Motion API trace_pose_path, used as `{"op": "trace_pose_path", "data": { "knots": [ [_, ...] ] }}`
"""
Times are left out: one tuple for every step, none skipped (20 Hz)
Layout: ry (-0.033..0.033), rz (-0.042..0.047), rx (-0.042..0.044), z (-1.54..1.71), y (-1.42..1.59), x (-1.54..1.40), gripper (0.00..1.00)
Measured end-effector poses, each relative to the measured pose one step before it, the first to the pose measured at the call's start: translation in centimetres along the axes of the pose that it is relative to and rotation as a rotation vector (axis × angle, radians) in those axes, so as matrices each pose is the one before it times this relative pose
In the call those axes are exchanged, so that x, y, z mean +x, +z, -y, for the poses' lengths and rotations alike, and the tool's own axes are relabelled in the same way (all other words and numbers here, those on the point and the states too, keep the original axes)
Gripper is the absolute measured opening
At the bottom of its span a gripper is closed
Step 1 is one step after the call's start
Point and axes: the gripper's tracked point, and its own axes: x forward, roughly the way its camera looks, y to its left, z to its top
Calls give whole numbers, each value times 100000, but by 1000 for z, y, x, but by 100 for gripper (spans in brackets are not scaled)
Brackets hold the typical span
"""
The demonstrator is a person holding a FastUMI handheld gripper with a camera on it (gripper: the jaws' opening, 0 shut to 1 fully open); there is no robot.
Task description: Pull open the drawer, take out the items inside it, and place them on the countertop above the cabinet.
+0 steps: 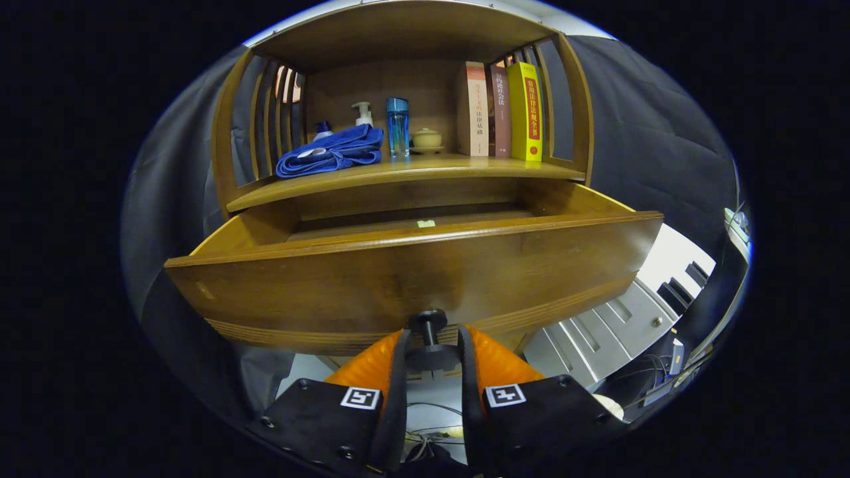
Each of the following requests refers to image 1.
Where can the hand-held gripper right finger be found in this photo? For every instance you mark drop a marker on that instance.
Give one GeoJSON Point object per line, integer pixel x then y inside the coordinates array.
{"type": "Point", "coordinates": [470, 411]}

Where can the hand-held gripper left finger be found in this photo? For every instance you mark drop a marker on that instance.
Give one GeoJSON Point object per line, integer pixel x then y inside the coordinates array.
{"type": "Point", "coordinates": [397, 398]}

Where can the black drawer knob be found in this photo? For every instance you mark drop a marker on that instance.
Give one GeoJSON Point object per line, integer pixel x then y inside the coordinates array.
{"type": "Point", "coordinates": [428, 332]}

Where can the wooden drawer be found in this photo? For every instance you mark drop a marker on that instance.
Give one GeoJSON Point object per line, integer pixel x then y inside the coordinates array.
{"type": "Point", "coordinates": [398, 279]}

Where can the white side cabinet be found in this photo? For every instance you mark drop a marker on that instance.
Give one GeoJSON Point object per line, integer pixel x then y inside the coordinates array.
{"type": "Point", "coordinates": [597, 332]}

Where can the wooden countertop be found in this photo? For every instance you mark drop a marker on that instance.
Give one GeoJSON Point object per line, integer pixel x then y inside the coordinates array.
{"type": "Point", "coordinates": [425, 167]}

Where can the wooden cabinet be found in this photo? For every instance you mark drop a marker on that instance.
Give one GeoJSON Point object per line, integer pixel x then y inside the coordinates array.
{"type": "Point", "coordinates": [398, 86]}

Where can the folded blue towel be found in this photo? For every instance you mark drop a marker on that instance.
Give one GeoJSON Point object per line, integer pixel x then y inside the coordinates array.
{"type": "Point", "coordinates": [345, 149]}

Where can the beige lidded tea cup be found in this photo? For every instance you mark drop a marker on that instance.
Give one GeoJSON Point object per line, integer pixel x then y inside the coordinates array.
{"type": "Point", "coordinates": [426, 139]}

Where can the blue glass bottle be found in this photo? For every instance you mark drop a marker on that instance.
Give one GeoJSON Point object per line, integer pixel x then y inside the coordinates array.
{"type": "Point", "coordinates": [398, 129]}

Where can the small white blue-capped bottle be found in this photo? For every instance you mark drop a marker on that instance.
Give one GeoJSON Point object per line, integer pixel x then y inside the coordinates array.
{"type": "Point", "coordinates": [323, 131]}

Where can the white pump bottle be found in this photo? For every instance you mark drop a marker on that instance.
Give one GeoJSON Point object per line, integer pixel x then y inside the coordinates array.
{"type": "Point", "coordinates": [362, 116]}

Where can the orange-spined book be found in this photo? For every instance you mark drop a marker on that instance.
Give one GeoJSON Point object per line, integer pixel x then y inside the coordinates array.
{"type": "Point", "coordinates": [475, 109]}

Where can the brown book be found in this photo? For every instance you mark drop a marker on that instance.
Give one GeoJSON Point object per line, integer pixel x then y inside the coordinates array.
{"type": "Point", "coordinates": [501, 113]}

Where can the yellow book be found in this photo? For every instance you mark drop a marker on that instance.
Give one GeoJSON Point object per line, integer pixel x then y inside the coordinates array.
{"type": "Point", "coordinates": [526, 113]}

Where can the white device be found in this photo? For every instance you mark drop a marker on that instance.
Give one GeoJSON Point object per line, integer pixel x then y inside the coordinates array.
{"type": "Point", "coordinates": [738, 224]}

